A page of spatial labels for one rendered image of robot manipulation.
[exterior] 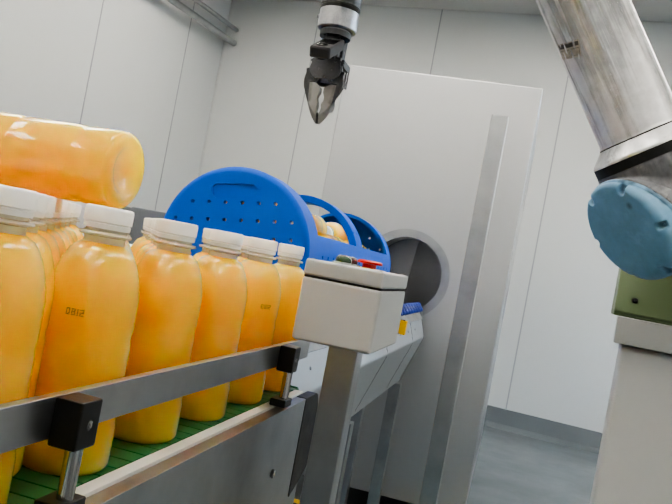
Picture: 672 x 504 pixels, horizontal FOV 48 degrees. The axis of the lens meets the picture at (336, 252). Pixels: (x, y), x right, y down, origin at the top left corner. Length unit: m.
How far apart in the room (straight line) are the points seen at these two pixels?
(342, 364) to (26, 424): 0.54
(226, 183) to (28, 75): 4.36
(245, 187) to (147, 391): 0.72
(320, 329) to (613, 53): 0.52
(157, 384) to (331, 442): 0.38
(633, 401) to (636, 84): 0.45
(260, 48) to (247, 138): 0.87
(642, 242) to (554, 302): 5.26
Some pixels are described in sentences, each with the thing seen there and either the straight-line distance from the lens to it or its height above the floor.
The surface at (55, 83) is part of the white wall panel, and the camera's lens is 5.83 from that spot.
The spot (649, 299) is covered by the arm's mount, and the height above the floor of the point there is 1.13.
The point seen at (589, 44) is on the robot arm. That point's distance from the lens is 1.08.
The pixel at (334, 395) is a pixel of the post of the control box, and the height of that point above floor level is 0.93.
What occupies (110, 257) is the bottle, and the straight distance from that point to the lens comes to 0.62.
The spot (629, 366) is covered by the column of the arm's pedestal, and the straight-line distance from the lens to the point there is 1.19.
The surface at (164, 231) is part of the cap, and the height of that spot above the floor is 1.10.
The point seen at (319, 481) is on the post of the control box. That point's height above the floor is 0.82.
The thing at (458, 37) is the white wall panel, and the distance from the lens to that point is 6.82.
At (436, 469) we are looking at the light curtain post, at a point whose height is 0.45.
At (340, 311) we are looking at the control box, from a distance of 0.91.
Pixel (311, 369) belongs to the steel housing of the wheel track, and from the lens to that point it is 1.53.
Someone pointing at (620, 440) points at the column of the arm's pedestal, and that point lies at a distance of 1.20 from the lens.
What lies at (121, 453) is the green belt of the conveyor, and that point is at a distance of 0.72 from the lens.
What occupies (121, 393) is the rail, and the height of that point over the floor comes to 0.97.
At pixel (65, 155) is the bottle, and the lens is 0.72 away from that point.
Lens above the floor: 1.11
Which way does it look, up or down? level
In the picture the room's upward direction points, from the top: 11 degrees clockwise
